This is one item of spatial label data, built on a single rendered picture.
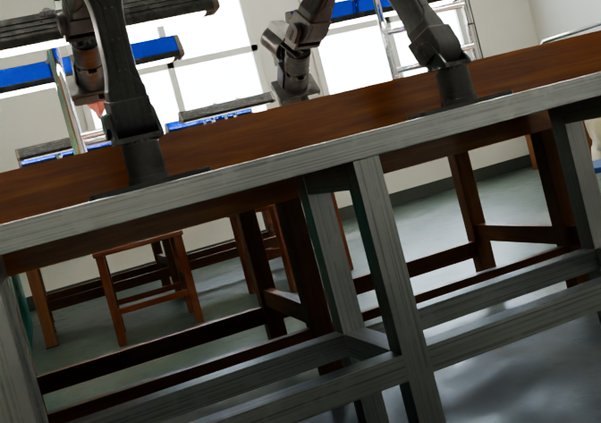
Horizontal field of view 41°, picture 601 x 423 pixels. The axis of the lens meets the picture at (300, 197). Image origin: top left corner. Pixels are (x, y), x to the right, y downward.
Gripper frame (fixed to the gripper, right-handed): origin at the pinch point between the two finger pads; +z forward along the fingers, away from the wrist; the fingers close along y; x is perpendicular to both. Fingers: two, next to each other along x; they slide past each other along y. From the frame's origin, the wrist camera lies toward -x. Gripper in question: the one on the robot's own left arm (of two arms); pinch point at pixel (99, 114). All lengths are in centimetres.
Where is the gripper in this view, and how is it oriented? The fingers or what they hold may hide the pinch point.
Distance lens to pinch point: 176.4
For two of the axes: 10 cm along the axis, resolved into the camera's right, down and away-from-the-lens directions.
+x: 3.8, 7.1, -5.9
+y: -9.2, 2.5, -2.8
